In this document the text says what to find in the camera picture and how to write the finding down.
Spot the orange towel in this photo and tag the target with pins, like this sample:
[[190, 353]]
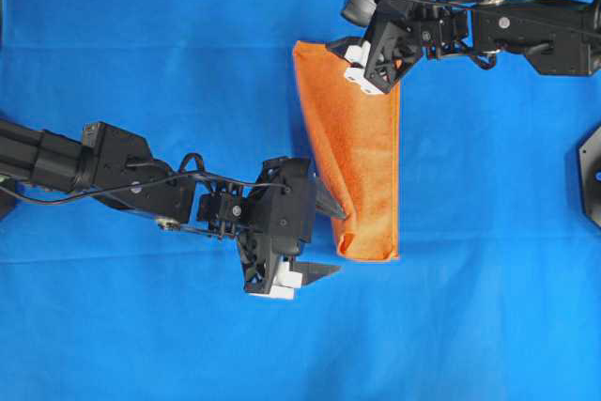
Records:
[[355, 138]]

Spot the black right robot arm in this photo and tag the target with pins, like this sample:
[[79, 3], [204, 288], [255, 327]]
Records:
[[557, 37]]

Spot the blue table cloth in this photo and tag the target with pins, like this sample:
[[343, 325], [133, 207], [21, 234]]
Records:
[[495, 294]]

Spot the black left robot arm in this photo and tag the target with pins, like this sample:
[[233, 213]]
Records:
[[116, 168]]

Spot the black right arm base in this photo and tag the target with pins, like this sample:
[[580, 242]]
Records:
[[588, 151]]

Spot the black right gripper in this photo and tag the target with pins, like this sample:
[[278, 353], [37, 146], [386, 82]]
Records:
[[387, 51]]

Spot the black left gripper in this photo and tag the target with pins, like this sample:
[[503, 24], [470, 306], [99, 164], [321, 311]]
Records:
[[278, 218]]

